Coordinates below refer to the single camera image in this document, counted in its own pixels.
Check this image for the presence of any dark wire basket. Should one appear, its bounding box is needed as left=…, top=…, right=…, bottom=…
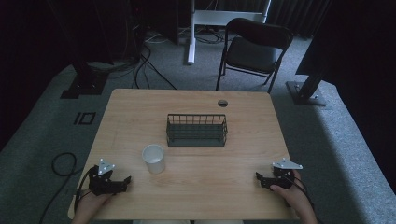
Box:
left=165, top=113, right=229, bottom=148

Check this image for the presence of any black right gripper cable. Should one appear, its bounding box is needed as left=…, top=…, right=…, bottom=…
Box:
left=287, top=175, right=316, bottom=210

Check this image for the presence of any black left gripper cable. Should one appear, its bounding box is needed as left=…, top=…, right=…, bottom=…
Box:
left=74, top=167, right=95, bottom=203

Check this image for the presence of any white cup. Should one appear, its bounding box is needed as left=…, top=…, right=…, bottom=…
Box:
left=141, top=143, right=166, bottom=175

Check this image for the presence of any person's right hand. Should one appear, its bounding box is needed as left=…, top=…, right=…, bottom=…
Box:
left=269, top=170, right=318, bottom=224

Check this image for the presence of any black floor cable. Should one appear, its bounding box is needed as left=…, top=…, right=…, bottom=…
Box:
left=38, top=151, right=92, bottom=224

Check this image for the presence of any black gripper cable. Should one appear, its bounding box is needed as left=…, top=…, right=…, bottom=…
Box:
left=74, top=167, right=95, bottom=203
left=287, top=175, right=316, bottom=210

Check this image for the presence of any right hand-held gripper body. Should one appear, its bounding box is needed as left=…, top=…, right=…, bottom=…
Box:
left=266, top=157, right=304, bottom=190

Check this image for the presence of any person's left hand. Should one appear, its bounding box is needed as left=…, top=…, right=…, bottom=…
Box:
left=71, top=189, right=114, bottom=224

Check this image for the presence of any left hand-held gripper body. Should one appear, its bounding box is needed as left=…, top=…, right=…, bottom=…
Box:
left=88, top=158, right=125, bottom=197

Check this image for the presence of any black folding chair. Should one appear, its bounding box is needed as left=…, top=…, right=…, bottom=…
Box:
left=215, top=17, right=294, bottom=94

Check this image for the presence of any black metal stand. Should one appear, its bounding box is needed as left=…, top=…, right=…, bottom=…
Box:
left=285, top=27, right=335, bottom=107
left=59, top=0, right=115, bottom=100

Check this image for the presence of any white desk frame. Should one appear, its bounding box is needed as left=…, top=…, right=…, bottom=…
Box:
left=186, top=0, right=273, bottom=66

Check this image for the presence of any bundle of floor cables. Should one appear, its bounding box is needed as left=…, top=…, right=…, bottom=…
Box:
left=106, top=27, right=227, bottom=91

